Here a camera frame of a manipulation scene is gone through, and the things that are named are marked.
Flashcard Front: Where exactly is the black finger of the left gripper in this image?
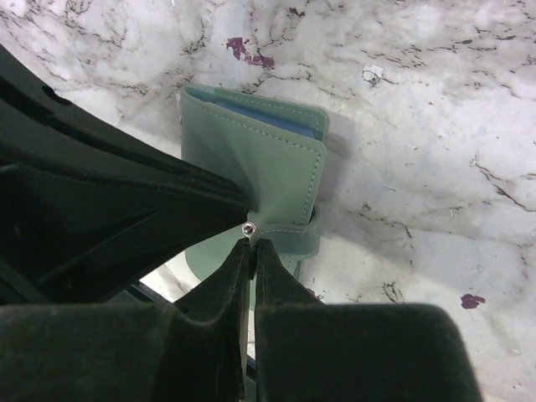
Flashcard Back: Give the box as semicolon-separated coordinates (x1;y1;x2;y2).
1;50;248;304

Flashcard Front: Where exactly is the green leather card holder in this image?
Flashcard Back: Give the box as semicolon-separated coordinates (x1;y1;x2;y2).
178;85;329;281

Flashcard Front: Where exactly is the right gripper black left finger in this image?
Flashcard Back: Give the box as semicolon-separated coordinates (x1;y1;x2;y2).
1;239;250;401

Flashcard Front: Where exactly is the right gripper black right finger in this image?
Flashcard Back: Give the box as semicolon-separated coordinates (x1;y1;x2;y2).
255;240;482;401

